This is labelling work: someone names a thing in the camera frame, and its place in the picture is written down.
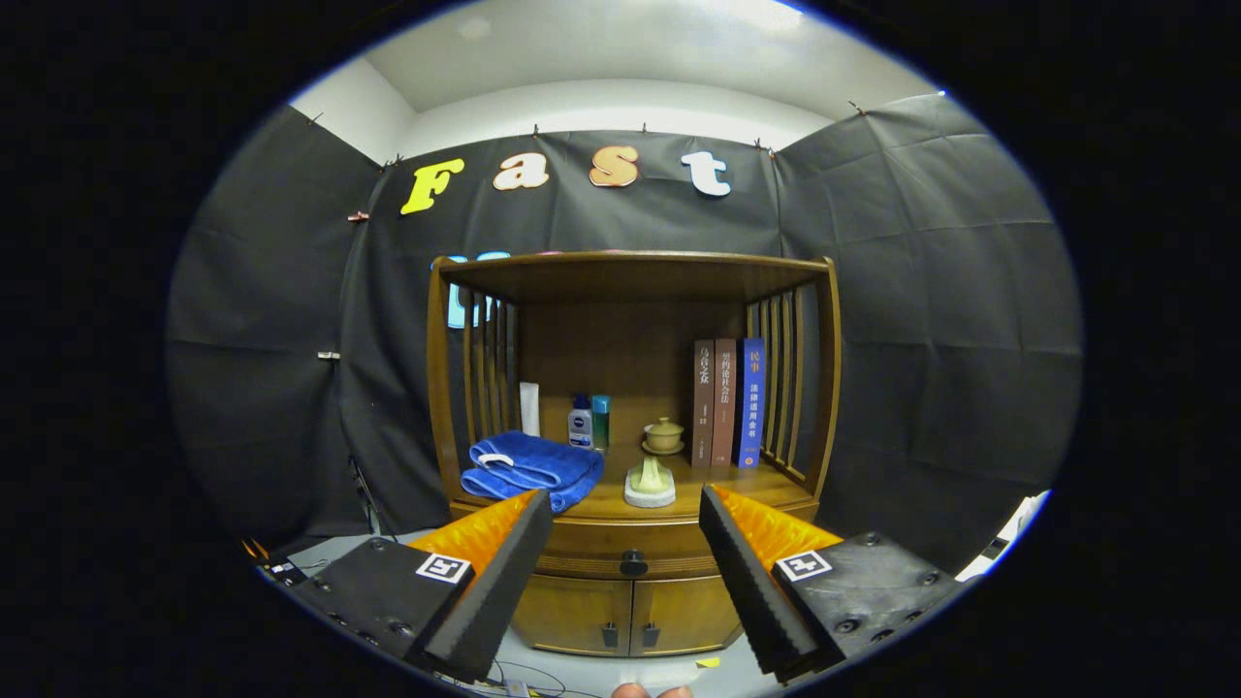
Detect wooden drawer with black knob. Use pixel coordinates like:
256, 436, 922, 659
531, 522, 723, 581

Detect folded blue towel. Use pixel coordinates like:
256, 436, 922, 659
461, 431, 605, 513

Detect blue book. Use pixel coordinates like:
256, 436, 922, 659
735, 336, 767, 469

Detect dark brown book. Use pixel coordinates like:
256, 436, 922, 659
692, 339, 716, 470

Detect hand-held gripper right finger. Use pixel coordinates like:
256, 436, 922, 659
698, 485, 966, 684

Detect wooden cabinet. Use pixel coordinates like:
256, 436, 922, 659
427, 251, 842, 658

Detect wooden countertop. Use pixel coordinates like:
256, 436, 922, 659
456, 454, 815, 524

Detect wooden cabinet door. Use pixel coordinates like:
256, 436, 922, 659
630, 574, 743, 657
512, 574, 631, 657

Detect black backdrop cloth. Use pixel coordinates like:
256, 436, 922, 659
165, 92, 1082, 573

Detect white object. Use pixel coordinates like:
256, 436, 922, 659
955, 490, 1053, 583

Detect thin floor cables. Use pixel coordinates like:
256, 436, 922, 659
485, 659, 568, 698

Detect reddish brown book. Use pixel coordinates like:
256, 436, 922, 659
713, 338, 738, 468

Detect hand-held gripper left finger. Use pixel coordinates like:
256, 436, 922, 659
281, 490, 554, 684

